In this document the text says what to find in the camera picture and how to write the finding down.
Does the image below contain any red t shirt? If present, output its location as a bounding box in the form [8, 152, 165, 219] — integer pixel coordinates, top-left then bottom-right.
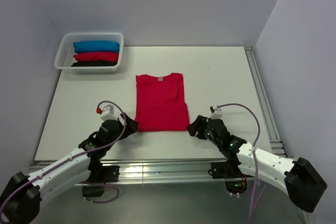
[135, 73, 190, 132]
[74, 51, 119, 63]

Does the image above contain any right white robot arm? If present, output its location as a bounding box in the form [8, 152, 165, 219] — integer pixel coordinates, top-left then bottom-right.
[187, 115, 327, 213]

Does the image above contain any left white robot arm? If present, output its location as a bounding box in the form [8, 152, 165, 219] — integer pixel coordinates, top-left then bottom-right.
[1, 114, 139, 223]

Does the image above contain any rolled black t shirt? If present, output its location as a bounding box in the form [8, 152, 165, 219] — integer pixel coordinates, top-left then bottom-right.
[71, 60, 117, 67]

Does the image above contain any rolled red t shirt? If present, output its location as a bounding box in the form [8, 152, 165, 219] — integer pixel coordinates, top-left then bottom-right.
[74, 51, 119, 63]

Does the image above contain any white perforated plastic basket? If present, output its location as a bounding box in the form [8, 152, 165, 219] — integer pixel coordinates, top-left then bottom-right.
[54, 31, 124, 74]

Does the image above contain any rolled blue t shirt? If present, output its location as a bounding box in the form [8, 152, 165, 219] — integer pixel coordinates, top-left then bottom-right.
[73, 40, 120, 54]

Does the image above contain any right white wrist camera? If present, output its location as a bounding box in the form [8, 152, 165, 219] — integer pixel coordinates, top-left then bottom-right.
[208, 105, 223, 120]

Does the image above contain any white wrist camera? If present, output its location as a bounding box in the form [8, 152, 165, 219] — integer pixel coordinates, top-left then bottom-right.
[96, 104, 116, 121]
[208, 105, 223, 120]

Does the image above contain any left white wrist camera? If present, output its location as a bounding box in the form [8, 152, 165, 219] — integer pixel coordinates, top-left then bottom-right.
[96, 104, 116, 121]

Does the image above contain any aluminium front rail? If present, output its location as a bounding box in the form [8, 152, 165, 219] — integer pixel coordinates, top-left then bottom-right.
[28, 157, 301, 187]

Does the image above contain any aluminium side rail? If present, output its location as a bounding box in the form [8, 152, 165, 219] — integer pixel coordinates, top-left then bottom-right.
[244, 46, 287, 157]

